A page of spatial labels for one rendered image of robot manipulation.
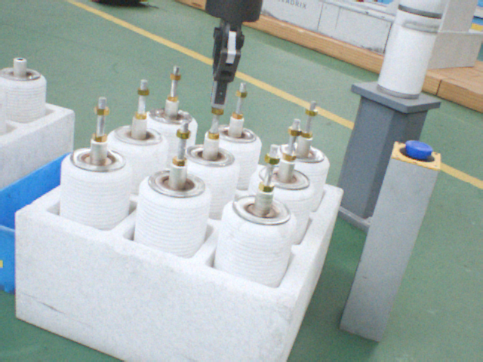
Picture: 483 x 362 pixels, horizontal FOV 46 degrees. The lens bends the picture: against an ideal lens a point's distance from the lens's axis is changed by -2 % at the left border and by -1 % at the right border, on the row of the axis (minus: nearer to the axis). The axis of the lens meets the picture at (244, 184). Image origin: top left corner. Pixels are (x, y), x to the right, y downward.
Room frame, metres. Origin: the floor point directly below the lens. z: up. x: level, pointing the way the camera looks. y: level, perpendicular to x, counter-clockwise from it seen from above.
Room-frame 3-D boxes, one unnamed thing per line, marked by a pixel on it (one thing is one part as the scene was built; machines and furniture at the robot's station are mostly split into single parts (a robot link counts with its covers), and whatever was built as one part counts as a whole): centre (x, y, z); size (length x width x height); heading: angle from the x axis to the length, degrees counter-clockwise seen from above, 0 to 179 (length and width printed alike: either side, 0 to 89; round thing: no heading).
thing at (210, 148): (0.80, 0.06, 0.26); 0.02 x 0.02 x 0.03
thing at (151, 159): (0.82, 0.17, 0.16); 0.10 x 0.10 x 0.18
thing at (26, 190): (0.85, 0.33, 0.06); 0.30 x 0.11 x 0.12; 167
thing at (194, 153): (0.80, 0.06, 0.25); 0.08 x 0.08 x 0.01
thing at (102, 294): (0.79, 0.06, 0.09); 0.39 x 0.39 x 0.18; 76
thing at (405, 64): (1.23, -0.29, 0.39); 0.09 x 0.09 x 0.17; 47
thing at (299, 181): (0.77, -0.05, 0.25); 0.08 x 0.08 x 0.01
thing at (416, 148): (0.80, -0.24, 0.32); 0.04 x 0.04 x 0.02
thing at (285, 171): (0.77, -0.05, 0.26); 0.02 x 0.02 x 0.03
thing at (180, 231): (0.68, 0.09, 0.16); 0.10 x 0.10 x 0.18
